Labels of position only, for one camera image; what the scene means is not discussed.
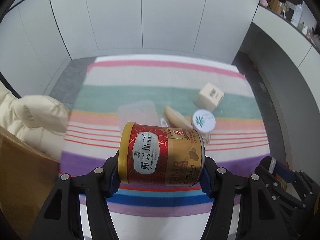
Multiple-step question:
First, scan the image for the striped colourful blanket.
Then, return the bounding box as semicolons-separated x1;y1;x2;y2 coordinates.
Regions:
60;55;270;239

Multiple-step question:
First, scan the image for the clear plastic sponge holder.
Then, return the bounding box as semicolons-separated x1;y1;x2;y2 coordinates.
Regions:
160;117;170;127

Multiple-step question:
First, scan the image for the translucent plastic lid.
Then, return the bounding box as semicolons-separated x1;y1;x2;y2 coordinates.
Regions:
117;100;160;130

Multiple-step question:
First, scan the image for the beige cardboard box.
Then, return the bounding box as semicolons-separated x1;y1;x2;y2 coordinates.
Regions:
194;83;225;112

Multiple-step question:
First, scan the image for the white round cosmetic compact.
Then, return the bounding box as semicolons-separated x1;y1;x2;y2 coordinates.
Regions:
191;109;216;133

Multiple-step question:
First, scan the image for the brown cardboard box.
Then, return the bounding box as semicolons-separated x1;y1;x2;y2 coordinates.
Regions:
1;127;59;239

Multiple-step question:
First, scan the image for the white spray bottle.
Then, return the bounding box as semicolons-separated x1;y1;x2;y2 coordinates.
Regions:
291;4;303;27

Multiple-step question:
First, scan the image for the red gold tin can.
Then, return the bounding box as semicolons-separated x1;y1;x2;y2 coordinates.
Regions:
118;122;205;187

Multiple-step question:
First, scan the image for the white curved shelf counter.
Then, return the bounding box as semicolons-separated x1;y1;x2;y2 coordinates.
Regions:
252;6;319;103

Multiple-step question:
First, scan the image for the cream puffer jacket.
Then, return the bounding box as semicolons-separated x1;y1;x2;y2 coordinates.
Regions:
1;84;71;161

